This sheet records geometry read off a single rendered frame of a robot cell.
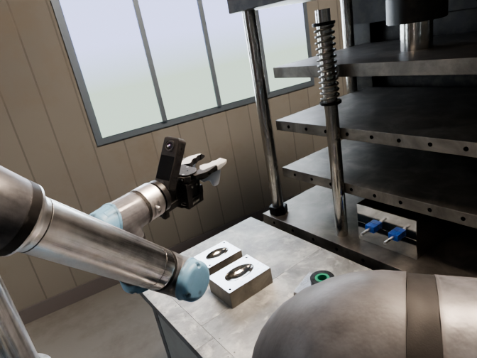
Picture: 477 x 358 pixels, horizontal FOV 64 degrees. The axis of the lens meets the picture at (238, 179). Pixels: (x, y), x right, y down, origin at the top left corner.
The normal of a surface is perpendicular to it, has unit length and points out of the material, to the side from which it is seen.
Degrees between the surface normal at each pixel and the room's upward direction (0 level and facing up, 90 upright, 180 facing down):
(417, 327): 17
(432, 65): 90
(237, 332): 0
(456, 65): 90
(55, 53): 90
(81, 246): 95
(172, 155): 59
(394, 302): 7
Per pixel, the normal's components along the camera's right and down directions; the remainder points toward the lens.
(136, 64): 0.48, 0.24
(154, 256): 0.86, -0.31
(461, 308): -0.18, -0.91
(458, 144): -0.79, 0.35
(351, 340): -0.53, -0.61
